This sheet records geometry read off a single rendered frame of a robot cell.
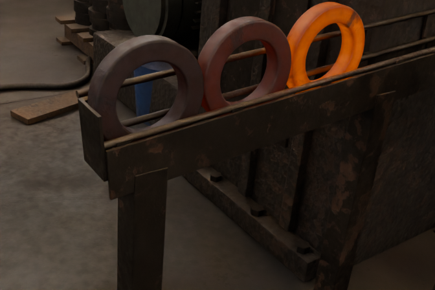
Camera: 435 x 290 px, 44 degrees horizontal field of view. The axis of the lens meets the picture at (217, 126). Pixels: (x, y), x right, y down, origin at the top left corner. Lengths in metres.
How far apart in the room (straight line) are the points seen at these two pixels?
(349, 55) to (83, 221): 0.99
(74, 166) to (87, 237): 0.42
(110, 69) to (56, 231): 0.97
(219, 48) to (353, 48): 0.32
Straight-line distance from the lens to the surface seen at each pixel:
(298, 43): 0.97
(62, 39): 3.34
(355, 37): 1.08
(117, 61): 0.78
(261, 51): 1.01
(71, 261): 1.58
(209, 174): 1.83
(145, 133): 0.82
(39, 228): 1.71
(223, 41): 0.87
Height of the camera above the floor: 1.00
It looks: 25 degrees down
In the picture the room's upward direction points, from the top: 5 degrees clockwise
